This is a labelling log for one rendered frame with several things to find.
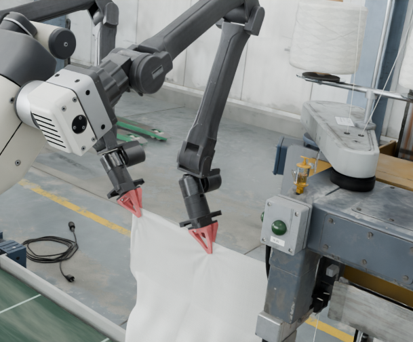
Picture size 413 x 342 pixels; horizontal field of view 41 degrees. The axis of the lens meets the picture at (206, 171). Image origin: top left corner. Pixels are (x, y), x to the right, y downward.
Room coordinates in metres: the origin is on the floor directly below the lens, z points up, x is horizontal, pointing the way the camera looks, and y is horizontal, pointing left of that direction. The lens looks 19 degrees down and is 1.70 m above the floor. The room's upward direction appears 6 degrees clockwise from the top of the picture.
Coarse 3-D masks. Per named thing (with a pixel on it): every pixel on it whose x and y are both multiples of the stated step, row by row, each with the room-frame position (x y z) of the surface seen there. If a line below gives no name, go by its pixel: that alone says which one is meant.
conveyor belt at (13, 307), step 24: (0, 288) 2.02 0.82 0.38; (24, 288) 2.04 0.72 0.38; (0, 312) 1.85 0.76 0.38; (24, 312) 1.87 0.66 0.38; (48, 312) 1.88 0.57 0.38; (0, 336) 1.70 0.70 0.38; (24, 336) 1.72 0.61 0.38; (48, 336) 1.73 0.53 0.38; (72, 336) 1.75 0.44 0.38; (96, 336) 1.76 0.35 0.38
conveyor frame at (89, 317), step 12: (0, 264) 2.22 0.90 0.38; (12, 264) 2.17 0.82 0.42; (24, 276) 2.11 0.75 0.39; (36, 276) 2.08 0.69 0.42; (36, 288) 2.06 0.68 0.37; (48, 288) 2.01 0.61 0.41; (60, 300) 1.97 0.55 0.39; (72, 300) 1.93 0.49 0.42; (72, 312) 1.92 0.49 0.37; (84, 312) 1.88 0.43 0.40; (96, 312) 1.86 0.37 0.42; (96, 324) 1.84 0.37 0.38; (108, 324) 1.80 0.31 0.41; (108, 336) 1.80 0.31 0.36; (120, 336) 1.76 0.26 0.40
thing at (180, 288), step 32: (160, 224) 1.37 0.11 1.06; (160, 256) 1.36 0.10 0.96; (192, 256) 1.29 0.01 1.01; (224, 256) 1.23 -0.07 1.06; (160, 288) 1.35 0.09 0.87; (192, 288) 1.28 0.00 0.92; (224, 288) 1.22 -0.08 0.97; (256, 288) 1.18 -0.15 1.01; (128, 320) 1.33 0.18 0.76; (160, 320) 1.27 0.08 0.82; (192, 320) 1.25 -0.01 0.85; (224, 320) 1.21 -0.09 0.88; (256, 320) 1.17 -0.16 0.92
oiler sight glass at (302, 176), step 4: (300, 168) 0.99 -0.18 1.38; (304, 168) 0.99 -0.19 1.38; (308, 168) 0.99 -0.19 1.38; (296, 172) 1.00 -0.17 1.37; (300, 172) 0.99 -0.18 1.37; (304, 172) 0.99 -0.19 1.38; (308, 172) 0.99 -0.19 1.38; (296, 176) 1.00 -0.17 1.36; (300, 176) 0.99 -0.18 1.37; (304, 176) 0.99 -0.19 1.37; (308, 176) 1.00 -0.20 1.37; (296, 180) 1.00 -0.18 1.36; (300, 180) 0.99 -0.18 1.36; (304, 180) 0.99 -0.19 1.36; (300, 184) 0.99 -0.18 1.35; (304, 184) 0.99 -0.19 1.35
